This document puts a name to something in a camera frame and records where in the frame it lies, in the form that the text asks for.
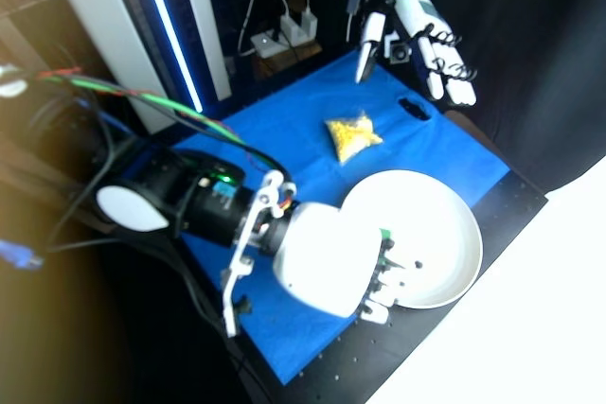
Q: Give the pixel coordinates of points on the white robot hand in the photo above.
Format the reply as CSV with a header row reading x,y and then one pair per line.
x,y
421,11
326,257

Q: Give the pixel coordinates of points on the yellow bag of snacks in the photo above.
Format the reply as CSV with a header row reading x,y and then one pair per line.
x,y
352,136

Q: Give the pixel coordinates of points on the white round plate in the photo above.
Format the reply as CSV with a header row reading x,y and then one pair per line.
x,y
435,219

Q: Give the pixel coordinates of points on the white power strip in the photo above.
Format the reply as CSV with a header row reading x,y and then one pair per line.
x,y
298,28

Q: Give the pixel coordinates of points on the blue cloth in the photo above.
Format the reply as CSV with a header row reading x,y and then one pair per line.
x,y
284,139

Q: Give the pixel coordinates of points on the brown box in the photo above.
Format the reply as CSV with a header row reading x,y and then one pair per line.
x,y
284,61

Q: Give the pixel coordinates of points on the white power adapter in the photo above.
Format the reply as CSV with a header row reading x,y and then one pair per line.
x,y
265,43

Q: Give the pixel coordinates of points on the white pillar with blue light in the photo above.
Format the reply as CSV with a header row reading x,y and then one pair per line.
x,y
118,44

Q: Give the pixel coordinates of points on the blue connector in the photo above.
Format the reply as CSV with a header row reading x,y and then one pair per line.
x,y
19,255

